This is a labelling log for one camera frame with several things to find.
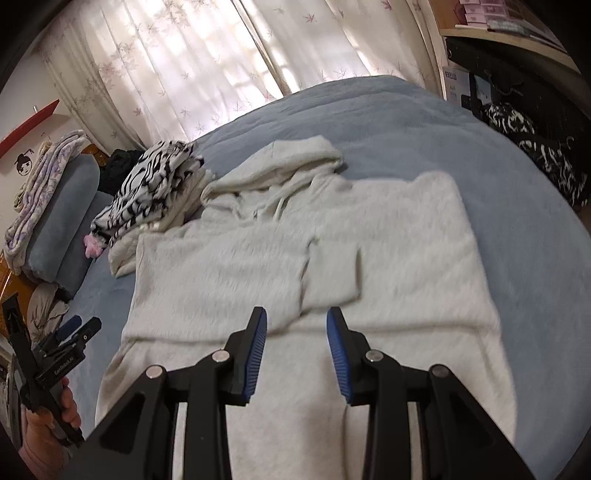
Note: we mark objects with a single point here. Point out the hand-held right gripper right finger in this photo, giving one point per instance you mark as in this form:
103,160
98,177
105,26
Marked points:
339,360

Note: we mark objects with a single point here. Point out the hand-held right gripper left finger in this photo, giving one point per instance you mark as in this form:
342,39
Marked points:
256,355

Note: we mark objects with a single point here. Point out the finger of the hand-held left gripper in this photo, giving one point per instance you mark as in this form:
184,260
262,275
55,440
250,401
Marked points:
69,324
90,325

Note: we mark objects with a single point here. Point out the light grey zip hoodie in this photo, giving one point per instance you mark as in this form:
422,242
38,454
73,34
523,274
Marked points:
392,258

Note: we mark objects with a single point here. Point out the person's left hand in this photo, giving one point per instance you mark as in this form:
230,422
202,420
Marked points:
41,438

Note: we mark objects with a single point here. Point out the beige crumpled cloth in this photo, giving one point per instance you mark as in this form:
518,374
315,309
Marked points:
46,304

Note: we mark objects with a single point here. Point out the orange wooden bedside furniture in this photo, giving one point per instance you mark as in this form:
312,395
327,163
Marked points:
11,290

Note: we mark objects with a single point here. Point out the white pink cat plush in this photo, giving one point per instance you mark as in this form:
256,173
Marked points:
93,245

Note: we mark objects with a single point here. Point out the purple floral folded blanket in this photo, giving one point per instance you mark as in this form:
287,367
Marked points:
41,194

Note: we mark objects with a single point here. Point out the cream folded cloth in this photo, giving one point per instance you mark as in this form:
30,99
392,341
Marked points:
30,184

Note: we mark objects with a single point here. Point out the black cloth heap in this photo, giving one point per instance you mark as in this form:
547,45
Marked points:
120,168

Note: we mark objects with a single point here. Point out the blue-grey bed blanket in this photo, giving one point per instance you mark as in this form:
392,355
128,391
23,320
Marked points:
415,115

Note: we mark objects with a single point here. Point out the white floral sheer curtain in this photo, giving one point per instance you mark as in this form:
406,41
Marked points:
161,55
346,41

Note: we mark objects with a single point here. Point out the black white patterned cloth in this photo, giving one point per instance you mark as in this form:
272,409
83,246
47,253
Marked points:
545,152

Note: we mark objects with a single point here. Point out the white cardboard box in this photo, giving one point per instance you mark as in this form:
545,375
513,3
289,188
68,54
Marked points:
455,87

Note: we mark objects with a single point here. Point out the large black bag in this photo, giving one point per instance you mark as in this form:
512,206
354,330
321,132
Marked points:
531,78

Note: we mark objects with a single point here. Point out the wooden bookshelf desk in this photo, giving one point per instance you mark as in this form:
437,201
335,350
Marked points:
545,50

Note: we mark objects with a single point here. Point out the pile of papers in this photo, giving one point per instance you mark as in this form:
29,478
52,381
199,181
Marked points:
521,30

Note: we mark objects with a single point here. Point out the pink drawer organizer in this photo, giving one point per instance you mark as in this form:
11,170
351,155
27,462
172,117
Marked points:
489,9

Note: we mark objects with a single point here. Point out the black doll wall sticker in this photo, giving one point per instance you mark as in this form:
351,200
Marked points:
24,161

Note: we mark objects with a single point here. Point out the red wall shelf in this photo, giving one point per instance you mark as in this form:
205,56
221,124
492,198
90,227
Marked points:
27,129

